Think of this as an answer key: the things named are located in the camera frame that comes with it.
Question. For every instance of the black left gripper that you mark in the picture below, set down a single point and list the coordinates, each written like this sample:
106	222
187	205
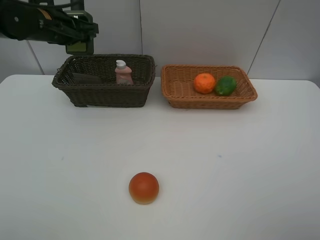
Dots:
55	27

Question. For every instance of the black Men lotion pump bottle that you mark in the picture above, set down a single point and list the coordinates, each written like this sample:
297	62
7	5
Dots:
79	46

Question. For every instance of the translucent purple plastic cup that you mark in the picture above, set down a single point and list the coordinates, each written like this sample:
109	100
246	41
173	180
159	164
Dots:
86	79

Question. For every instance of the pink bottle white cap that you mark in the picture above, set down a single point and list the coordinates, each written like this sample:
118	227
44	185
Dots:
123	73

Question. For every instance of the orange tangerine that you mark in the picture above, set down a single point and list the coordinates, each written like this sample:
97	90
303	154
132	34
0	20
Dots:
204	83

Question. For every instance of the green lime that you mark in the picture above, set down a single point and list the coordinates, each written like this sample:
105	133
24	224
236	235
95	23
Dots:
225	86

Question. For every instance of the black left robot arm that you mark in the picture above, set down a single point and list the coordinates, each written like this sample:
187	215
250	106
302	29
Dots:
18	19

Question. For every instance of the dark brown wicker basket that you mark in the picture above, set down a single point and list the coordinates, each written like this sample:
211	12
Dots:
109	93

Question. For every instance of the light brown wicker basket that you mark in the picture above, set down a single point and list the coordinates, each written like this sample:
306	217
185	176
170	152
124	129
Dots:
178	88

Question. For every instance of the red orange peach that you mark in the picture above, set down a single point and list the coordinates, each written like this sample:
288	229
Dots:
143	188

